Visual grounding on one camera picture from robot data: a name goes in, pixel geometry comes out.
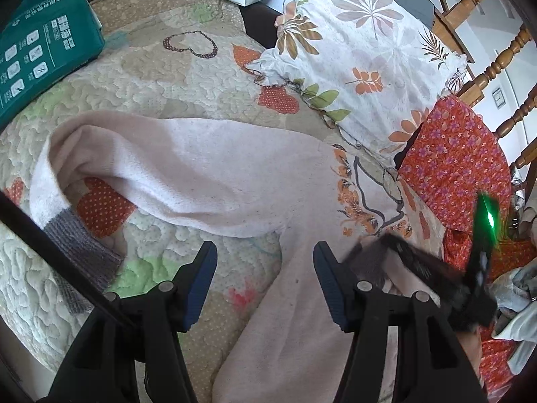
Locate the grey white cloth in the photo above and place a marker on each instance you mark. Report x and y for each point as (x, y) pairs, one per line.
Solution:
(514, 302)

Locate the red floral cloth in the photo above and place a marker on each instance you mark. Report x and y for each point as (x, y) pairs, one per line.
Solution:
(453, 163)

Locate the person's right forearm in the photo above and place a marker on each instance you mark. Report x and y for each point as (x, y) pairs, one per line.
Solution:
(470, 348)

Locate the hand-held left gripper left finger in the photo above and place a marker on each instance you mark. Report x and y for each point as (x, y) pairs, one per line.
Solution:
(203, 279)

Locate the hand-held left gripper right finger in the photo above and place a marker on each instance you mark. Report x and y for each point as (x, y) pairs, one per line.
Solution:
(331, 289)

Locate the floral leaf print pillow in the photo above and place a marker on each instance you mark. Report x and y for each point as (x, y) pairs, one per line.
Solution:
(356, 50)

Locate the wooden chair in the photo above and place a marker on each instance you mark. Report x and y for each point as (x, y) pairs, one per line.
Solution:
(491, 67)

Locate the teal plastic package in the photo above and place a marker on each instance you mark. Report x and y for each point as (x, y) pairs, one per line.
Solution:
(37, 63)

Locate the pink sweater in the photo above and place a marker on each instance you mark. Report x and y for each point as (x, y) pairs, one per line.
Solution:
(209, 168)

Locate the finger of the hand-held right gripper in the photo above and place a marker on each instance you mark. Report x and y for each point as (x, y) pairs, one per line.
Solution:
(413, 258)

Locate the quilted heart print blanket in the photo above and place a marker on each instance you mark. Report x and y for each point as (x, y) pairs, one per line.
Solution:
(147, 84)

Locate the white wall switch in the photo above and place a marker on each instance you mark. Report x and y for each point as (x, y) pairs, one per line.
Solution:
(499, 97)

